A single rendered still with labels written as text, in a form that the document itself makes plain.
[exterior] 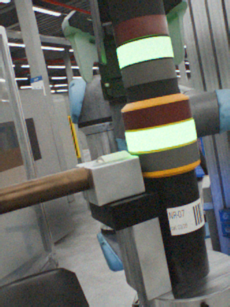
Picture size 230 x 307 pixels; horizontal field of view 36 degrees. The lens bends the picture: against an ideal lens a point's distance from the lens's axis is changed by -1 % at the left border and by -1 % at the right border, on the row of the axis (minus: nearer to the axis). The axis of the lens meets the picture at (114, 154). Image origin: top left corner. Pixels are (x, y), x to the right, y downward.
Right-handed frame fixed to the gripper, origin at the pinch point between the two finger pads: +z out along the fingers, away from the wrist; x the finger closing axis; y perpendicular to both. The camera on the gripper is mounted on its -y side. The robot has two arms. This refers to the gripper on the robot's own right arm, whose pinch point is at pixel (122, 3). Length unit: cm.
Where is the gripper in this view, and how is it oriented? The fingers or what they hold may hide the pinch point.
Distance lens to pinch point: 31.8
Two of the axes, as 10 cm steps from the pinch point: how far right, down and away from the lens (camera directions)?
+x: -9.8, 2.0, 0.4
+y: 2.0, 9.7, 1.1
